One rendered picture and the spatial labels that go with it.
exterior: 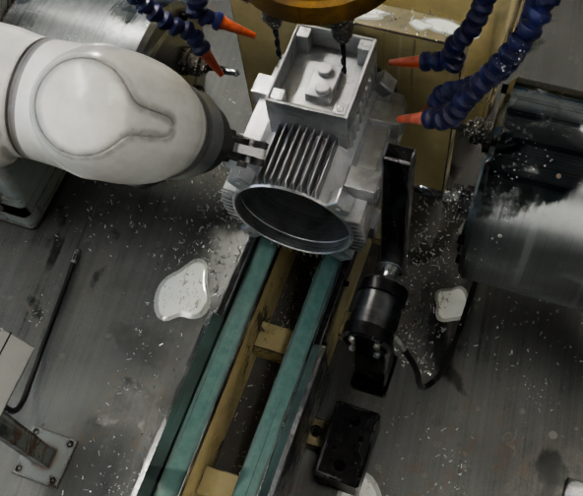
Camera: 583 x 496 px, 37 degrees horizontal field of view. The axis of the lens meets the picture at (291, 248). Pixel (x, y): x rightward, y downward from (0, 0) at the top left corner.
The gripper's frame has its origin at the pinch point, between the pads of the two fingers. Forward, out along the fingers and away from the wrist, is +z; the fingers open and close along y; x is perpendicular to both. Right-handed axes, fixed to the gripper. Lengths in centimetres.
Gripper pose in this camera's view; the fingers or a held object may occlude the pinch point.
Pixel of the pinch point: (244, 150)
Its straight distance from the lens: 101.8
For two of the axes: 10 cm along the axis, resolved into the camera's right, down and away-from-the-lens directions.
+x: -2.5, 9.6, 0.9
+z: 2.4, -0.3, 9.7
